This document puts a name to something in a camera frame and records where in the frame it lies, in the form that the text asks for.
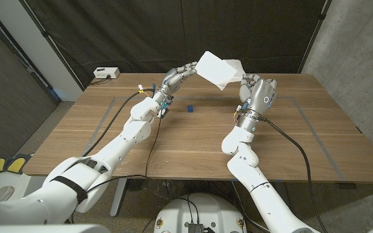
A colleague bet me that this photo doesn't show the white paper sheet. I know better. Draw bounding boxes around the white paper sheet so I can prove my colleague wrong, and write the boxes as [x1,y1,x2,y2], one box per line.
[195,50,238,87]

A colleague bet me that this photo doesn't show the grey tape outline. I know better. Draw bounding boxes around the grey tape outline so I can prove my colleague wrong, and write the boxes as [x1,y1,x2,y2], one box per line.
[71,96,346,182]

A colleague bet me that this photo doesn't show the white power strip box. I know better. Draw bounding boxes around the white power strip box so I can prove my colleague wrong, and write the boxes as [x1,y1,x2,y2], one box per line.
[93,67,120,80]

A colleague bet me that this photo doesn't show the black backdrop curtain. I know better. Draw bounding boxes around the black backdrop curtain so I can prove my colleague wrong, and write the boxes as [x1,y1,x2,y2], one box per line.
[19,0,332,89]

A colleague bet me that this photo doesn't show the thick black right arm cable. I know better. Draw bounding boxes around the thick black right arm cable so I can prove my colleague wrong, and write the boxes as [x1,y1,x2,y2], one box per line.
[264,116,320,233]

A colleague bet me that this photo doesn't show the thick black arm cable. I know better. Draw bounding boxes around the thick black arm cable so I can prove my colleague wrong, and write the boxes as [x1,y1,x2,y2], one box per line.
[82,89,157,156]
[264,116,320,233]

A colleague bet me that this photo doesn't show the white floor mat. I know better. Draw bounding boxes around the white floor mat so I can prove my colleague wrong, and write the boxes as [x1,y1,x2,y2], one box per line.
[0,164,32,203]

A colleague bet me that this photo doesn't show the black backdrop stand pole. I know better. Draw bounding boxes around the black backdrop stand pole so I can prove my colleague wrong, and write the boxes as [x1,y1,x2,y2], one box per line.
[19,0,85,91]
[298,0,332,74]

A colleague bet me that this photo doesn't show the black round fan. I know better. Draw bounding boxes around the black round fan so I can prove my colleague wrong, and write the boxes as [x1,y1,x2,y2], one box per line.
[126,179,148,192]

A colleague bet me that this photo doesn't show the white robot torso edge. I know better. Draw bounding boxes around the white robot torso edge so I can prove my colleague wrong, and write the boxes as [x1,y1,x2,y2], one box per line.
[0,224,111,233]

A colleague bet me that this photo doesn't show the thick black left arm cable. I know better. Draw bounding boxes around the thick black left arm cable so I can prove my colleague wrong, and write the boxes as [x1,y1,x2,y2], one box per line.
[82,89,157,156]

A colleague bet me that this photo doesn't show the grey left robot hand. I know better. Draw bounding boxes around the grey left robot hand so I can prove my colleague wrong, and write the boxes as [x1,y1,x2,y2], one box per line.
[152,61,199,104]

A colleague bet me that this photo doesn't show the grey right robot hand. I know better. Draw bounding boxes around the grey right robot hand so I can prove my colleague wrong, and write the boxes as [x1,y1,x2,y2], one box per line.
[234,73,278,132]

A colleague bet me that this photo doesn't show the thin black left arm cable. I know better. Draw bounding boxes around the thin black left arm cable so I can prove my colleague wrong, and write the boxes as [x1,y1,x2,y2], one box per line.
[84,116,163,194]

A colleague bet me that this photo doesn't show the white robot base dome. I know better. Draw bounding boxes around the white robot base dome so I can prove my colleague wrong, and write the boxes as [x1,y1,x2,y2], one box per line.
[153,193,248,233]

